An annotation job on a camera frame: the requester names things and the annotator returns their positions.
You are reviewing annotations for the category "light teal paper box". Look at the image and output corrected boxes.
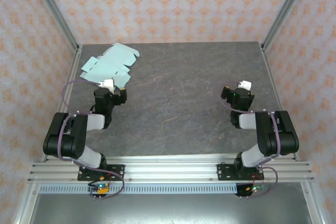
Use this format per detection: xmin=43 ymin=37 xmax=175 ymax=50
xmin=78 ymin=42 xmax=141 ymax=90

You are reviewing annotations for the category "grey metal sheet panel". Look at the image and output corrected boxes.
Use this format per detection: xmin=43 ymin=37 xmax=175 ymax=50
xmin=28 ymin=194 xmax=313 ymax=224

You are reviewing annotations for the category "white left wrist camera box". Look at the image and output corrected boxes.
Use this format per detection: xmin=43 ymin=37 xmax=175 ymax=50
xmin=100 ymin=78 xmax=116 ymax=91

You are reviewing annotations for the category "aluminium table side rail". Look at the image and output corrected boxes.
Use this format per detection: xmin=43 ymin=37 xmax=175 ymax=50
xmin=259 ymin=42 xmax=300 ymax=161
xmin=40 ymin=44 xmax=83 ymax=162

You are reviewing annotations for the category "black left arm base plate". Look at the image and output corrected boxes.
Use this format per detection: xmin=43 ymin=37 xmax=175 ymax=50
xmin=77 ymin=164 xmax=125 ymax=182

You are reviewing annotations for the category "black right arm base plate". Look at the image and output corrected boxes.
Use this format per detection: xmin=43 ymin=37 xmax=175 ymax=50
xmin=217 ymin=163 xmax=265 ymax=182

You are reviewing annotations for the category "aluminium mounting rail beam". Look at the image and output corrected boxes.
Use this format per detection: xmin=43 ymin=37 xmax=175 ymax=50
xmin=27 ymin=155 xmax=314 ymax=183

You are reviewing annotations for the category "aluminium frame post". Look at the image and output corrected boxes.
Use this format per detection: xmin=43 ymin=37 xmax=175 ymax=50
xmin=28 ymin=0 xmax=79 ymax=51
xmin=262 ymin=0 xmax=313 ymax=49

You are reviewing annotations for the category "grey slotted cable duct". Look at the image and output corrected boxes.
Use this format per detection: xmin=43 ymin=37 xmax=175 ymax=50
xmin=38 ymin=184 xmax=238 ymax=195

